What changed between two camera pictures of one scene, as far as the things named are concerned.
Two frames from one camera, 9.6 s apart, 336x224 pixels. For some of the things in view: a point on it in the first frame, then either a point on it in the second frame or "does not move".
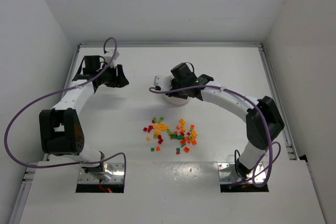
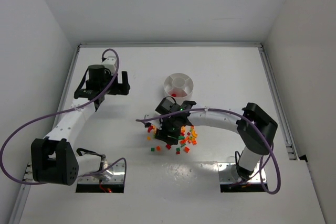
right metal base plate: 227,173 does not move
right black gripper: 172,91 → 166,136
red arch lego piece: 150,128 does not move
